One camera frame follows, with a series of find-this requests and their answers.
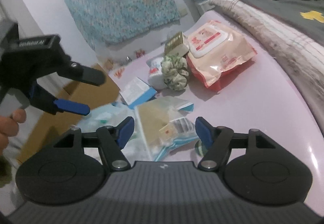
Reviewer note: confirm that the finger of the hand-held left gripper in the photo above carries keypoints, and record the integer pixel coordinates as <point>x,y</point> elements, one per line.
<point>86,74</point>
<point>73,108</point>

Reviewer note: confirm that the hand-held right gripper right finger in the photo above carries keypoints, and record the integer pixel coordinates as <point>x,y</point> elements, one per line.
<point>203,133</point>

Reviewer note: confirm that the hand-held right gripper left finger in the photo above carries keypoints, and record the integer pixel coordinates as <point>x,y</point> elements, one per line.
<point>126,130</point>

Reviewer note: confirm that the brown cardboard box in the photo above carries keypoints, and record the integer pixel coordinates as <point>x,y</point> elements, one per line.
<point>83,92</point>

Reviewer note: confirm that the large white printed plastic bag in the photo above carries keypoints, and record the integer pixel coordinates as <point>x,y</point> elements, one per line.
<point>108,117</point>

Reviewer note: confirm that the clear zip bag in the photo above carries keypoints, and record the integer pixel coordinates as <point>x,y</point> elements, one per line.
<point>157,117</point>

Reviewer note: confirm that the person's left hand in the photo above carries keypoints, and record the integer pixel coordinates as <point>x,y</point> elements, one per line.
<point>10,133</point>

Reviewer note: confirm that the white blue paper box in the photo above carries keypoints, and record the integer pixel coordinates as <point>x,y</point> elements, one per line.
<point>136,92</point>

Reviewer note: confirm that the white yogurt bottle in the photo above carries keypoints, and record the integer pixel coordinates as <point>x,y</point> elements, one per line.
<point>157,74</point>

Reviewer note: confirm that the green fabric scrunchie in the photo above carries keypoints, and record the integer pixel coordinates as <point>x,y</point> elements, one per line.
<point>174,74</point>

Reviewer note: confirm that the pink wet wipes pack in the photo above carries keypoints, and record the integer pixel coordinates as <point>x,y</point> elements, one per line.
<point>217,62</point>

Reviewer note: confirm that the gold paper box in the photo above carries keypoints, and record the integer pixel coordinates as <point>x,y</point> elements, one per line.
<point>174,43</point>

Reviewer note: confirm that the white water dispenser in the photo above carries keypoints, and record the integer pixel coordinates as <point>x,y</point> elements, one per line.
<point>203,7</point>

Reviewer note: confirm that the grey quilt with yellow print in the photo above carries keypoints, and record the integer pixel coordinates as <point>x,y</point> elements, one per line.
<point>286,11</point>

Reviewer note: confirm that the teal floral wall cloth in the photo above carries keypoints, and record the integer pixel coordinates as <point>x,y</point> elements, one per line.
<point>121,4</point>

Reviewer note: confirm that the white wall socket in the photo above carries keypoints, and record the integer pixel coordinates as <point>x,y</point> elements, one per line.
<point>183,12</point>

